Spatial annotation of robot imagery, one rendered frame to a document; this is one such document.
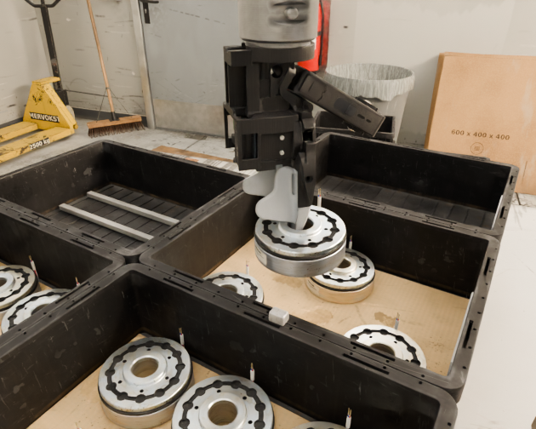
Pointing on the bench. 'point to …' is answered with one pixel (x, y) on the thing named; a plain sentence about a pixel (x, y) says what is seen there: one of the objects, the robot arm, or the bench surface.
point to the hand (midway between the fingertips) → (293, 220)
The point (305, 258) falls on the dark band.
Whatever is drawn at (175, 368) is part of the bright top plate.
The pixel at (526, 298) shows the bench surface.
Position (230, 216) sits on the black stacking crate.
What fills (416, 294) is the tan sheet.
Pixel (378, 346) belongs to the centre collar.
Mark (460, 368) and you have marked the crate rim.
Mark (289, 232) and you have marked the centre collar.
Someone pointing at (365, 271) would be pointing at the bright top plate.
